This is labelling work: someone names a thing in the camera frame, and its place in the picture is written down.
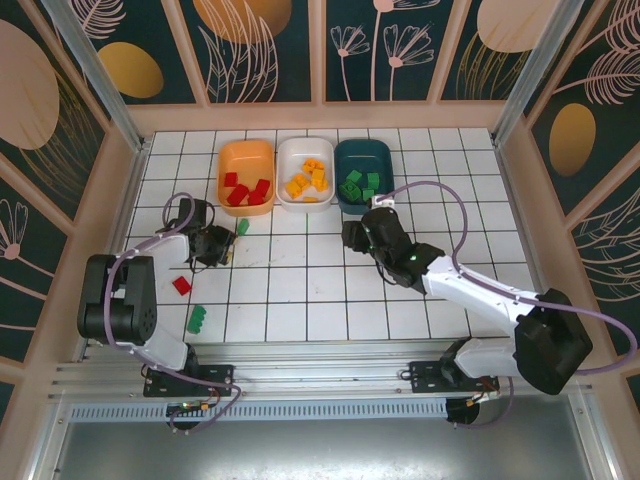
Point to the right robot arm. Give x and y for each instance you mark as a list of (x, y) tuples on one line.
[(550, 345)]

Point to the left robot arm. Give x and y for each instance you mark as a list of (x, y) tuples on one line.
[(120, 300)]

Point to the long green lego brick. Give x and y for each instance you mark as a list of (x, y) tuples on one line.
[(196, 319)]

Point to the teal plastic bin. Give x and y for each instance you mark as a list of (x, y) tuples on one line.
[(365, 155)]

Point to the orange plastic bin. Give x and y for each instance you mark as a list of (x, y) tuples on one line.
[(245, 155)]

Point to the white plastic bin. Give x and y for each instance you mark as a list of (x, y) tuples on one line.
[(300, 152)]

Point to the grey metal base sheet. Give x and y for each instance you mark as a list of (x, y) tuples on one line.
[(350, 450)]

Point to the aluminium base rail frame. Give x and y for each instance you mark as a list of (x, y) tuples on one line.
[(325, 360)]

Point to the dark wall panel with flowers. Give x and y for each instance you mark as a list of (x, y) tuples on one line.
[(25, 260), (380, 75)]

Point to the aluminium frame post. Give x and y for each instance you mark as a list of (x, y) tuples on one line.
[(107, 95), (525, 75)]

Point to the dark wall panel orange circle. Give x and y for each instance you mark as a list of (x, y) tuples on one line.
[(240, 50)]

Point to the dark wall panel gold oval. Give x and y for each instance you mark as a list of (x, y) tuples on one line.
[(130, 70)]

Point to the dark wall panel beige circle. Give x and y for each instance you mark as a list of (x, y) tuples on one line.
[(35, 100), (480, 70)]

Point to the dark wall panel yellow oval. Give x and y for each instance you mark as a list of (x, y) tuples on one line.
[(575, 140)]

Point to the dark wall panel with leaves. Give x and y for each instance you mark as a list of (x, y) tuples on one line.
[(610, 260)]

